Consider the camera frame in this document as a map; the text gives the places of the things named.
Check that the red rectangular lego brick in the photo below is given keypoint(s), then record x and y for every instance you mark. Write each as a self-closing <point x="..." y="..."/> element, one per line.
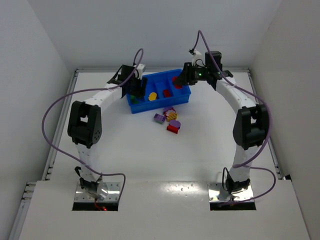
<point x="166" y="93"/>

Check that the yellow striped lego block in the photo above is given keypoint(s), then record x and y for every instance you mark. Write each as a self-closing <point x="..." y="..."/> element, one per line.
<point x="171" y="116"/>

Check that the metal base plate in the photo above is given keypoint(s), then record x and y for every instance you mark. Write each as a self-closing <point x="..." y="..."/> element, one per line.
<point x="217" y="194"/>
<point x="107" y="192"/>

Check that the purple cloud lego block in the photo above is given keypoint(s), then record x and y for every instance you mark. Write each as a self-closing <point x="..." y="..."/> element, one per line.
<point x="168" y="110"/>

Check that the green half-round lego block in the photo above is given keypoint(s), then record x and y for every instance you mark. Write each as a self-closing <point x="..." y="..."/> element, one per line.
<point x="134" y="101"/>

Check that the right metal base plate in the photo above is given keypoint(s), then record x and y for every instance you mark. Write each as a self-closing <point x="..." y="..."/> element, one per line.
<point x="217" y="194"/>

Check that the blue divided plastic bin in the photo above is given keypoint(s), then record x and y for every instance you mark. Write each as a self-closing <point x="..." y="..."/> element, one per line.
<point x="157" y="82"/>

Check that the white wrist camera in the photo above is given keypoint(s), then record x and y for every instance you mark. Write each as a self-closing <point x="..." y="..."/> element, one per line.
<point x="139" y="70"/>
<point x="196" y="55"/>

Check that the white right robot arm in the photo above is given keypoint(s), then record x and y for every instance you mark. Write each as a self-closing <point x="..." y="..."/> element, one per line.
<point x="251" y="124"/>

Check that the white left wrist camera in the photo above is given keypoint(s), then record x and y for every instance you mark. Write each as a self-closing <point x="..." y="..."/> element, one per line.
<point x="139" y="70"/>

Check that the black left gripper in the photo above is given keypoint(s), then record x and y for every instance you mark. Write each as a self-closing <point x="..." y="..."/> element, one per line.
<point x="139" y="87"/>

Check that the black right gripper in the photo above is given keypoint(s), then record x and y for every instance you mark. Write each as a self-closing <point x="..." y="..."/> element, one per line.
<point x="187" y="76"/>

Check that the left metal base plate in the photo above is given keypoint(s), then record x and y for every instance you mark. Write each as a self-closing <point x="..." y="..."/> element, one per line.
<point x="107" y="192"/>

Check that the purple rounded lego block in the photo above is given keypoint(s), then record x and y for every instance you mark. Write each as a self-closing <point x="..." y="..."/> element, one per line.
<point x="175" y="123"/>

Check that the purple lego brick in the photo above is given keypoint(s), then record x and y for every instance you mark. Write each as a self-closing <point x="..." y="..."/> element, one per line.
<point x="158" y="118"/>

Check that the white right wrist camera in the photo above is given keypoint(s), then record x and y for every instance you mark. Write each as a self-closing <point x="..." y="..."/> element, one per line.
<point x="196" y="55"/>

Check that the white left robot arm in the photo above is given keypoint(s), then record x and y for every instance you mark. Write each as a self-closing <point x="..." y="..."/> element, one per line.
<point x="85" y="123"/>

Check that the yellow rounded lego block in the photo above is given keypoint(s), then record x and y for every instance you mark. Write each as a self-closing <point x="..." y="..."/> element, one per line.
<point x="153" y="96"/>

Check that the red scalloped lego block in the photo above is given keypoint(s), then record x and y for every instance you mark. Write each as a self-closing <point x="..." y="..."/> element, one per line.
<point x="176" y="84"/>

